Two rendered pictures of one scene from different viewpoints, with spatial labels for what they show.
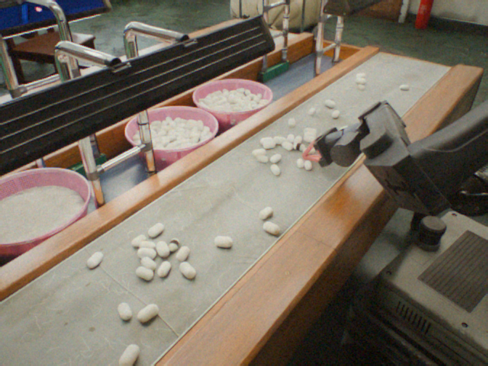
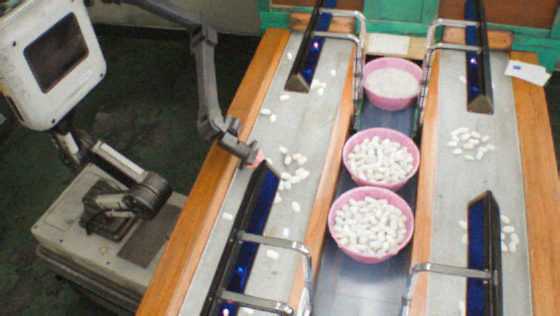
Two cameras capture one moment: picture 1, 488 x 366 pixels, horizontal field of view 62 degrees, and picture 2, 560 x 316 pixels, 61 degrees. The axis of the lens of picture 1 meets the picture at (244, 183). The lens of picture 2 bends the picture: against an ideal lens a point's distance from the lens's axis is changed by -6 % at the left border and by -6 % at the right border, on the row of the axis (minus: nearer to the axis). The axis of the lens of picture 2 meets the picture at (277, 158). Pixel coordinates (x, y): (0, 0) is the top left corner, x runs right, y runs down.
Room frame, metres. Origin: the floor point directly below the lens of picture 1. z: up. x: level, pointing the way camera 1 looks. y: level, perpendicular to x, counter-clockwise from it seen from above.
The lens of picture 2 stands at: (2.03, -0.51, 2.06)
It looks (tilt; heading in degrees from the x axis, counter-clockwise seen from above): 47 degrees down; 161
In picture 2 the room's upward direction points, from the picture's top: 6 degrees counter-clockwise
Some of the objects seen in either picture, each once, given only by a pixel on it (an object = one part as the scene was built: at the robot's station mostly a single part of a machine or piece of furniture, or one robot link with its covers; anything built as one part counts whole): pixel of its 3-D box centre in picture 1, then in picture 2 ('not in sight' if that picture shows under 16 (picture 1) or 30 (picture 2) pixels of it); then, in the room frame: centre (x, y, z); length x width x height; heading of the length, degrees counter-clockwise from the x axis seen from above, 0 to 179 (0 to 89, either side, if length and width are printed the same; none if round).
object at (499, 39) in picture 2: not in sight; (477, 36); (0.69, 0.91, 0.83); 0.30 x 0.06 x 0.07; 52
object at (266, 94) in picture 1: (232, 107); (370, 228); (1.27, 0.04, 0.72); 0.27 x 0.27 x 0.10
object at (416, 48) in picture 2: not in sight; (396, 46); (0.53, 0.61, 0.77); 0.33 x 0.15 x 0.01; 52
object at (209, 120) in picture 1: (173, 140); (380, 163); (1.05, 0.21, 0.72); 0.27 x 0.27 x 0.10
